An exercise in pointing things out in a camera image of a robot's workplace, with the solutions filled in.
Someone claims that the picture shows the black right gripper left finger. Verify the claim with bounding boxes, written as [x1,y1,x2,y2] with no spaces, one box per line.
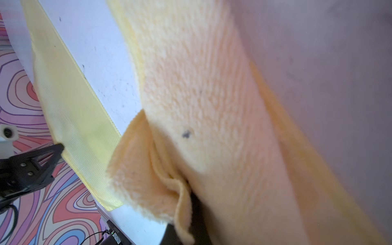
[160,225,183,245]

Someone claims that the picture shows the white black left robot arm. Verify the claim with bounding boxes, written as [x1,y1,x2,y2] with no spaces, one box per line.
[1,124,64,206]

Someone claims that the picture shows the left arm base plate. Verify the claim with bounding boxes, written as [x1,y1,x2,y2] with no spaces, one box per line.
[98,215,134,245]

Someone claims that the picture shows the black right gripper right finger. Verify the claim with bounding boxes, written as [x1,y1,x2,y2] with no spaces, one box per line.
[190,193,212,245]

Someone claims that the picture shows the pale yellow document bag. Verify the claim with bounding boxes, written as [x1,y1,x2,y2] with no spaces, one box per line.
[21,1,122,211]

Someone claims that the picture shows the yellow microfiber cloth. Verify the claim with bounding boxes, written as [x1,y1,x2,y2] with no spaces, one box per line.
[107,1,386,245]

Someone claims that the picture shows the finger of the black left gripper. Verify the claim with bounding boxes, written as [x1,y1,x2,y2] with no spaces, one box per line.
[1,144,64,202]

